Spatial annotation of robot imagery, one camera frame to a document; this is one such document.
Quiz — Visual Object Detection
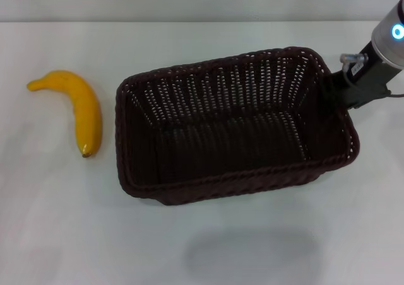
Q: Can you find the gripper cable with metal plug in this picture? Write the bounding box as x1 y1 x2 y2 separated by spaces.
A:
339 53 370 88

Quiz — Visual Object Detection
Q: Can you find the yellow banana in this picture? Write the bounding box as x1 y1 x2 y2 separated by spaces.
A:
27 70 103 158

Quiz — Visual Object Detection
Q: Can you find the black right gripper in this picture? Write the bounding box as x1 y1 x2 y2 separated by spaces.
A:
328 40 393 110

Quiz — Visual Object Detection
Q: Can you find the dark brown wicker basket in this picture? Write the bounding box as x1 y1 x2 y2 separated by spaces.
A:
115 46 360 206

